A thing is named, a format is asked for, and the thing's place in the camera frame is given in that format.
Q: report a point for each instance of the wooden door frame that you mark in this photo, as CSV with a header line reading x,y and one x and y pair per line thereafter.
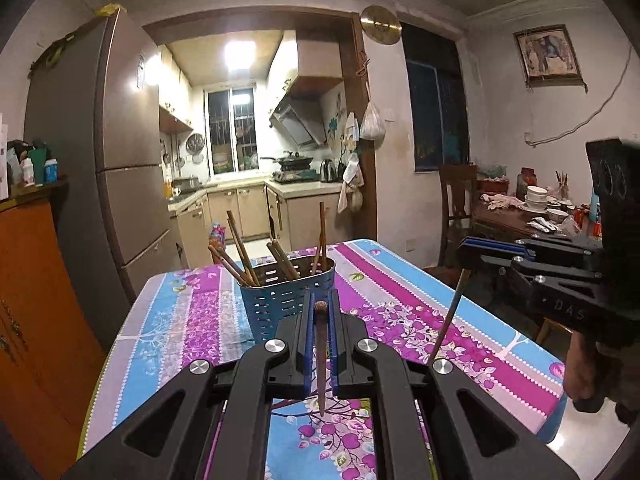
x,y
367,170

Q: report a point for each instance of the kitchen window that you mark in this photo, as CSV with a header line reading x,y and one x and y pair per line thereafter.
x,y
231,132

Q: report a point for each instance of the black wok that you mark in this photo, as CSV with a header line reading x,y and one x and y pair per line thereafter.
x,y
292,161

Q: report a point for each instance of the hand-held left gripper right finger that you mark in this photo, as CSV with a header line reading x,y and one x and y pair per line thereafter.
x,y
333,360

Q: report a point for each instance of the dark wooden side table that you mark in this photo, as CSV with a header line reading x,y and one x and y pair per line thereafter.
x,y
505,225

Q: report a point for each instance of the beige kitchen base cabinets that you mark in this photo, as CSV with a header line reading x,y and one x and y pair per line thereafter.
x,y
240,210

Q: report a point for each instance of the steel range hood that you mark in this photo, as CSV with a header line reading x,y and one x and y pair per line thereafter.
x,y
297,122

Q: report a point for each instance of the person's right hand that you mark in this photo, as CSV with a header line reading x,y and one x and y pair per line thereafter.
x,y
590,370

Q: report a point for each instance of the steel pot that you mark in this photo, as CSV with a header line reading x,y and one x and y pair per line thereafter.
x,y
186,184

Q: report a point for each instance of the white hanging plastic bag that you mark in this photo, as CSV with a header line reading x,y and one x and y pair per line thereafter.
x,y
372,125

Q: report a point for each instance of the gas stove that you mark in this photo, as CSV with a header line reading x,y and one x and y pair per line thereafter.
x,y
295,176

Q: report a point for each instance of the grey refrigerator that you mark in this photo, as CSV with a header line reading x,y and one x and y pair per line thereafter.
x,y
100,160

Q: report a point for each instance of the hanging metal strainers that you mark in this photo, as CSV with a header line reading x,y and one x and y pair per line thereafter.
x,y
195,146

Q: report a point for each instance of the white bottle with red label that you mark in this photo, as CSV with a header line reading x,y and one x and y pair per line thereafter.
x,y
28,172

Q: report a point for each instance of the gold round wall plate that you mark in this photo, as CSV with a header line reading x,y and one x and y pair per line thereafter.
x,y
381,25

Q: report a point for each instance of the bunch of wooden chopsticks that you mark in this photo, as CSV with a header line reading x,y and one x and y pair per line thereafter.
x,y
245,256

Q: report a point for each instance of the dark wooden chair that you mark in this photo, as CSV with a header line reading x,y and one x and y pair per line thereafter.
x,y
457,195

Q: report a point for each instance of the cup with sticks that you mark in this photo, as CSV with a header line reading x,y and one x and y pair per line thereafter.
x,y
563,191

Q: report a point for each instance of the ceiling light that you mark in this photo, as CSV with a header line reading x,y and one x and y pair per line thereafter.
x,y
240,55

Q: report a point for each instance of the pink packet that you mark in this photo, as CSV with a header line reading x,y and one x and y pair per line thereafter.
x,y
219,234

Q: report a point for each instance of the beige hanging bag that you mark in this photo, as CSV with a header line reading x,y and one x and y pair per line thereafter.
x,y
351,185

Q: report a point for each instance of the blue lidded jar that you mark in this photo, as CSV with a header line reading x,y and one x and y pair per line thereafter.
x,y
50,172

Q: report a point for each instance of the dark blue window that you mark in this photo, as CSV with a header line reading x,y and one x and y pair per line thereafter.
x,y
435,105

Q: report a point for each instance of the blue spray bottle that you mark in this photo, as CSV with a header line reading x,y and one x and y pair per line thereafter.
x,y
594,205

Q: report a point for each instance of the green container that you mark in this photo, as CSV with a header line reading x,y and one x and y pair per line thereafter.
x,y
39,160

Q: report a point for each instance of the brown wooden chopstick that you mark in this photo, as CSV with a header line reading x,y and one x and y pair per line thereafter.
x,y
320,360
450,317

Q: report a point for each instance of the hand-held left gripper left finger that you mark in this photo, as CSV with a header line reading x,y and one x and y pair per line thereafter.
x,y
308,355

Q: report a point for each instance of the steel kettle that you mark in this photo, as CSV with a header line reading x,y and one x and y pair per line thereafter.
x,y
328,171

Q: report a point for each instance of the stack of white bowls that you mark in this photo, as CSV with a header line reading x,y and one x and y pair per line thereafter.
x,y
537,197

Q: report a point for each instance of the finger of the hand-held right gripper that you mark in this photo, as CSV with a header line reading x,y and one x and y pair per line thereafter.
x,y
560,249
560,269

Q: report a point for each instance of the hanging bag with print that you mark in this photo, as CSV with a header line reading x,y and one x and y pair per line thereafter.
x,y
351,127

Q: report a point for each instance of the floral striped tablecloth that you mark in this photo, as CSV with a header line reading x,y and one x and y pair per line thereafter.
x,y
400,310

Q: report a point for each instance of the orange wooden cabinet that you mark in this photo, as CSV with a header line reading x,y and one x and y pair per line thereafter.
x,y
35,310

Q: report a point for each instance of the blue perforated utensil holder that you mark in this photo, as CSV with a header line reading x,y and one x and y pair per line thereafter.
x,y
270,302

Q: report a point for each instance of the framed elephant picture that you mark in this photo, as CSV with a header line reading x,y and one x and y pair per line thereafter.
x,y
547,52

